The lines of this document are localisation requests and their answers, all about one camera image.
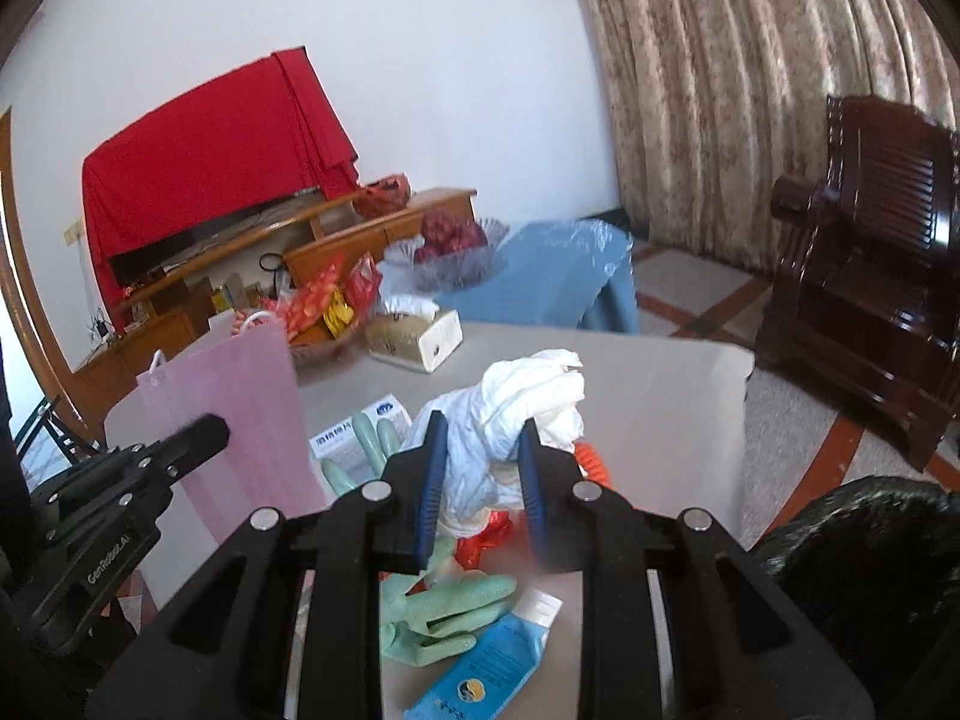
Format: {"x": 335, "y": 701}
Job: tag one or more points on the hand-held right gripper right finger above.
{"x": 534, "y": 499}

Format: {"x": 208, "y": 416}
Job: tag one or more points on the tissue box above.
{"x": 412, "y": 337}

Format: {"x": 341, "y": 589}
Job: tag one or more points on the red cloth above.
{"x": 210, "y": 142}

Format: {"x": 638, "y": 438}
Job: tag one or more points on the wooden door frame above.
{"x": 15, "y": 270}

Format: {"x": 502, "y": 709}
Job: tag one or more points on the blue plastic bag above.
{"x": 547, "y": 270}

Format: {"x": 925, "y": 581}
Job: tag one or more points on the orange spiky brush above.
{"x": 592, "y": 465}

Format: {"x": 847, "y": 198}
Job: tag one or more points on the black power adapter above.
{"x": 100, "y": 328}

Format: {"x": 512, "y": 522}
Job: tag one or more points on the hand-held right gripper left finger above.
{"x": 433, "y": 484}

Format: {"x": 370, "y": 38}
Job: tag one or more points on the white cardboard box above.
{"x": 349, "y": 439}

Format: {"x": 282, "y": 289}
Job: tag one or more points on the black trash bag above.
{"x": 862, "y": 577}

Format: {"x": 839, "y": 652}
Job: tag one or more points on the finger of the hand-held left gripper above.
{"x": 191, "y": 442}

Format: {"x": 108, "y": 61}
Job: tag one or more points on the blue and white tube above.
{"x": 487, "y": 660}

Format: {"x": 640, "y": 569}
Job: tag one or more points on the television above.
{"x": 187, "y": 236}

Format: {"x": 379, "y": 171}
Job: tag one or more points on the pink face mask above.
{"x": 247, "y": 405}

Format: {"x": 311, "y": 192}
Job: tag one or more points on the white cloth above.
{"x": 525, "y": 390}

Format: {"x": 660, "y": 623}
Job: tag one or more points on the red plastic wrapper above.
{"x": 480, "y": 540}

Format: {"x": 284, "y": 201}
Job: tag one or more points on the glass fruit bowl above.
{"x": 457, "y": 266}

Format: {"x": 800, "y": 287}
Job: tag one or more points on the wooden television cabinet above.
{"x": 352, "y": 236}

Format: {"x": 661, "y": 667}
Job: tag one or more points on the red apple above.
{"x": 439, "y": 229}
{"x": 472, "y": 235}

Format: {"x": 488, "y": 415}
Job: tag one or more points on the brown snack bowl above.
{"x": 330, "y": 349}

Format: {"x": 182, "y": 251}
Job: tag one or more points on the dark wooden armchair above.
{"x": 862, "y": 292}

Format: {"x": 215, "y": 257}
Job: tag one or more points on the green rubber glove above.
{"x": 364, "y": 450}
{"x": 435, "y": 615}

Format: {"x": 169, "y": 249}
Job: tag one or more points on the beige patterned curtain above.
{"x": 750, "y": 90}

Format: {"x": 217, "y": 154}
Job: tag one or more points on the pile of red snack packets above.
{"x": 322, "y": 300}

